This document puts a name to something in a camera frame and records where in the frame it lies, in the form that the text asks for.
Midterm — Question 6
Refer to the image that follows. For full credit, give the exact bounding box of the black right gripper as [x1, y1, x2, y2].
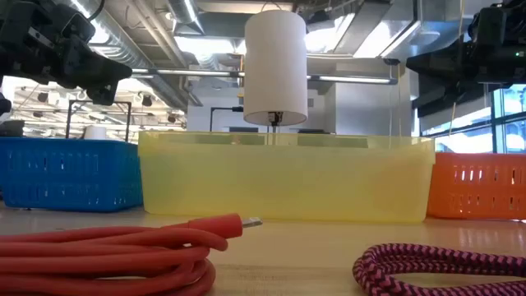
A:
[405, 0, 526, 86]

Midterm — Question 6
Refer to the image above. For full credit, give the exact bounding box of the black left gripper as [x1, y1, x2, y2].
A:
[0, 0, 133, 106]

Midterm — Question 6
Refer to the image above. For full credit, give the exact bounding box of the black metal rack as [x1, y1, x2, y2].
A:
[65, 99, 133, 143]

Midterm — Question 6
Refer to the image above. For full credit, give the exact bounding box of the white paper roll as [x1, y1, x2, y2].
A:
[83, 125, 108, 141]

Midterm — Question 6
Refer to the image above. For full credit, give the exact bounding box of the long ceiling light tube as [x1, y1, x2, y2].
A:
[131, 67, 399, 86]

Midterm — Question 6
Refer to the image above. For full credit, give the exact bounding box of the blue plastic basket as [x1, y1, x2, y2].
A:
[0, 136, 144, 214]

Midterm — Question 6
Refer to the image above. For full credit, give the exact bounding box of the orange plastic basket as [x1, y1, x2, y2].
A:
[426, 151, 526, 221]

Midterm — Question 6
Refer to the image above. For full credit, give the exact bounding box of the yellow translucent plastic bin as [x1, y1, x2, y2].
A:
[137, 130, 436, 225]

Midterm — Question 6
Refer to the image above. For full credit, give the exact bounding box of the silver ventilation duct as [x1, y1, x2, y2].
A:
[53, 0, 194, 112]

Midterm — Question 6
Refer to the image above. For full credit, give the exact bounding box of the thin yellow cord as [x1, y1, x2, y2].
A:
[449, 100, 458, 137]

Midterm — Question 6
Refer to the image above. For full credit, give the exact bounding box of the red usb cable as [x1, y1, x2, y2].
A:
[0, 212, 264, 296]

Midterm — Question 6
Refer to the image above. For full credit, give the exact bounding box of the magenta braided usb cable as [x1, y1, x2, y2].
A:
[352, 243, 526, 296]

